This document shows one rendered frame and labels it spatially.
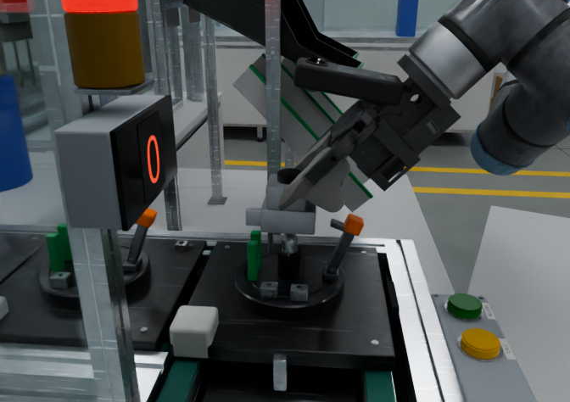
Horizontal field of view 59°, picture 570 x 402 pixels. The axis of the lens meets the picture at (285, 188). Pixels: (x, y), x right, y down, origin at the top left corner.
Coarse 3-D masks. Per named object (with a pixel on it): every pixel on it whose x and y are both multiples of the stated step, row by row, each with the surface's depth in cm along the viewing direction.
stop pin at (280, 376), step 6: (276, 354) 53; (282, 354) 53; (276, 360) 52; (282, 360) 52; (276, 366) 52; (282, 366) 52; (276, 372) 53; (282, 372) 53; (276, 378) 53; (282, 378) 53; (276, 384) 53; (282, 384) 53; (282, 390) 54
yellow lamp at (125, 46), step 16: (64, 16) 34; (80, 16) 33; (96, 16) 33; (112, 16) 33; (128, 16) 34; (80, 32) 33; (96, 32) 33; (112, 32) 34; (128, 32) 34; (80, 48) 34; (96, 48) 34; (112, 48) 34; (128, 48) 35; (80, 64) 34; (96, 64) 34; (112, 64) 34; (128, 64) 35; (80, 80) 35; (96, 80) 34; (112, 80) 35; (128, 80) 35; (144, 80) 37
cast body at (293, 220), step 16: (272, 176) 60; (288, 176) 57; (272, 192) 57; (256, 208) 61; (272, 208) 58; (288, 208) 58; (304, 208) 58; (256, 224) 61; (272, 224) 59; (288, 224) 59; (304, 224) 58
